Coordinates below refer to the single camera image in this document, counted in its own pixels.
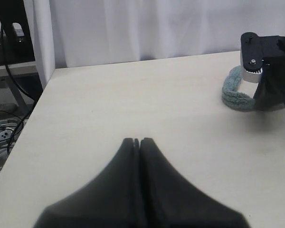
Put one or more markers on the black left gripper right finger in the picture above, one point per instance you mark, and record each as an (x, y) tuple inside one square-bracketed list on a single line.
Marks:
[(171, 201)]

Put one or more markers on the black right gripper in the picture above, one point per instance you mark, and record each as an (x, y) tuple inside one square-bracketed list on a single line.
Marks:
[(268, 53)]

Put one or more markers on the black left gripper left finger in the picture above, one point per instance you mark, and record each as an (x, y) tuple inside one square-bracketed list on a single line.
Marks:
[(113, 199)]

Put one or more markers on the green knitted scarf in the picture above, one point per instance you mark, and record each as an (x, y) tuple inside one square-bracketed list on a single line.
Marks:
[(230, 95)]

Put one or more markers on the white power strip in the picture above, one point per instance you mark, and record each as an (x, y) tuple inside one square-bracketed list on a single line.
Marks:
[(7, 127)]

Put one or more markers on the grey side table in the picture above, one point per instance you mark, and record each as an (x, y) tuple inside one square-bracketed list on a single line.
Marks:
[(20, 70)]

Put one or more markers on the white backdrop curtain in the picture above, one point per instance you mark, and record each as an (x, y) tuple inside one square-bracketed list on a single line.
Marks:
[(73, 33)]

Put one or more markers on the black monitor stand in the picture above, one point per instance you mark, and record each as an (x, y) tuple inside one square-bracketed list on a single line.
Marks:
[(17, 42)]

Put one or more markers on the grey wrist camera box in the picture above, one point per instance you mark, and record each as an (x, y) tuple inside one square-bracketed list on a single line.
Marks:
[(253, 77)]

